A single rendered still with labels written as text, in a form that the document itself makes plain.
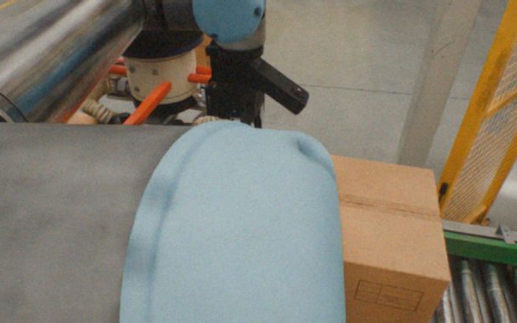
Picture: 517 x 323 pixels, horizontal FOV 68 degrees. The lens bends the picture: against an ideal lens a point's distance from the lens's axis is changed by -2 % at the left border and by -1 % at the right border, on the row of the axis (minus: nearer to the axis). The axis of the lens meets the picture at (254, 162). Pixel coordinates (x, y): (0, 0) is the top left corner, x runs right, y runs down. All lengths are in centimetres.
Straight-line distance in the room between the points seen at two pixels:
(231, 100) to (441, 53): 141
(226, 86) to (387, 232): 60
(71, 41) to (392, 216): 92
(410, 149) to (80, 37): 196
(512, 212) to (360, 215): 184
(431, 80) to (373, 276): 118
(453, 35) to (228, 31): 153
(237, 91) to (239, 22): 19
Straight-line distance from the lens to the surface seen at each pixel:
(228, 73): 63
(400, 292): 104
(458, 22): 189
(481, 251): 161
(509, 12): 134
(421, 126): 209
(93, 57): 33
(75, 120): 235
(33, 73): 27
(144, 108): 84
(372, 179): 118
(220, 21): 44
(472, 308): 151
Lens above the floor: 169
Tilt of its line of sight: 39 degrees down
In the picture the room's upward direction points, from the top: straight up
